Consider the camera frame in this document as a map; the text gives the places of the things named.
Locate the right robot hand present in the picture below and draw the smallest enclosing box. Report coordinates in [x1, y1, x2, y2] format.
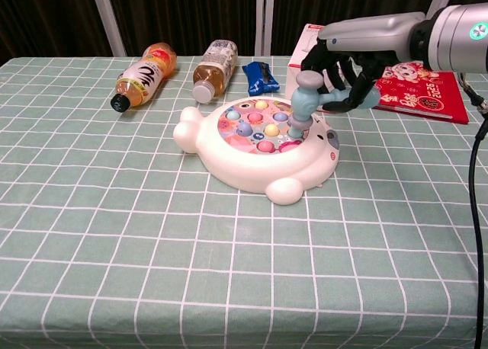
[300, 11, 426, 114]

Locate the light blue toy hammer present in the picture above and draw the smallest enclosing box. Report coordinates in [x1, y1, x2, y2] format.
[286, 69, 381, 139]

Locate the white whack-a-mole toy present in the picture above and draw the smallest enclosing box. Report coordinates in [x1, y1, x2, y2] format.
[172, 96, 341, 207]

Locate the white desk lamp box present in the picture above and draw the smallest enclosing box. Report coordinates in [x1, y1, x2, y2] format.
[286, 23, 358, 101]

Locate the red spiral calendar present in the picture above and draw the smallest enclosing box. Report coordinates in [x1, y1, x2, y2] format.
[371, 61, 470, 125]

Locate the blue snack packet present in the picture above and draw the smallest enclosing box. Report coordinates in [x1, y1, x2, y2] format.
[242, 62, 281, 97]

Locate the tea bottle white cap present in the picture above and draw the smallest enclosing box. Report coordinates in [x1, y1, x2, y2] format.
[191, 39, 239, 105]

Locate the orange drink bottle black cap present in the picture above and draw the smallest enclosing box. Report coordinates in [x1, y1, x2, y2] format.
[110, 42, 178, 114]

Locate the green checked tablecloth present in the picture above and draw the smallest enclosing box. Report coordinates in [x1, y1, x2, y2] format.
[0, 54, 488, 349]

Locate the grey partition post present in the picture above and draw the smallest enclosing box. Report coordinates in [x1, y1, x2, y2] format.
[422, 0, 457, 21]
[89, 0, 127, 57]
[253, 0, 275, 56]

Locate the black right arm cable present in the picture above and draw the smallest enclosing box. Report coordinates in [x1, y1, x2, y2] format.
[458, 71, 488, 349]

